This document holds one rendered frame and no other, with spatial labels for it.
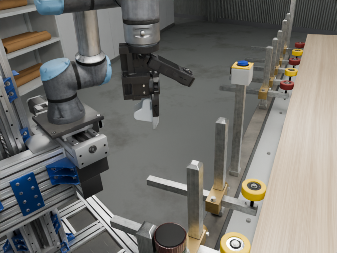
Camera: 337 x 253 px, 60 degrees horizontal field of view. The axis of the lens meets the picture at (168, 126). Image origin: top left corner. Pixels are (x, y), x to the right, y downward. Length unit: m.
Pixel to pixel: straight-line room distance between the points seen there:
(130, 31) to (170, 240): 0.40
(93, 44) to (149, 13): 0.57
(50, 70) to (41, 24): 2.73
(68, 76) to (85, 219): 1.06
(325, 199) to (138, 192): 1.61
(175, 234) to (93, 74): 0.78
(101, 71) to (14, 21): 2.75
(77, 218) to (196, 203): 1.25
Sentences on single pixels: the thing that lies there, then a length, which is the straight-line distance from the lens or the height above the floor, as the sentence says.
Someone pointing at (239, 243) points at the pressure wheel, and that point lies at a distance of 0.87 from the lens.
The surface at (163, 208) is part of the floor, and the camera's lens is 2.22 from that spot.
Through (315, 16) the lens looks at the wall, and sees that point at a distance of 7.59.
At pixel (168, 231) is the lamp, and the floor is 1.13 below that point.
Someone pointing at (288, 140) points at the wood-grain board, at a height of 0.90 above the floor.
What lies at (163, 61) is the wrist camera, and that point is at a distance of 0.64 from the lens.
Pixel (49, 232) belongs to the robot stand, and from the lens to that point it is 1.60.
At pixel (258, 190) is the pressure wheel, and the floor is 0.90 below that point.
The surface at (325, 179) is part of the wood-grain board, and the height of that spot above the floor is 0.90.
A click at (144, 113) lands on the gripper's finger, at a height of 1.27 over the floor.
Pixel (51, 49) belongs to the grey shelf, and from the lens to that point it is 3.90.
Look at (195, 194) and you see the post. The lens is 0.81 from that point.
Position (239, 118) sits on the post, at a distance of 1.23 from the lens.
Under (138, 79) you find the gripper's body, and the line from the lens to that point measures 0.63.
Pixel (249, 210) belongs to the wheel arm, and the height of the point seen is 0.81.
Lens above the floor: 1.57
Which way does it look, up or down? 29 degrees down
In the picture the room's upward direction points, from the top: 4 degrees counter-clockwise
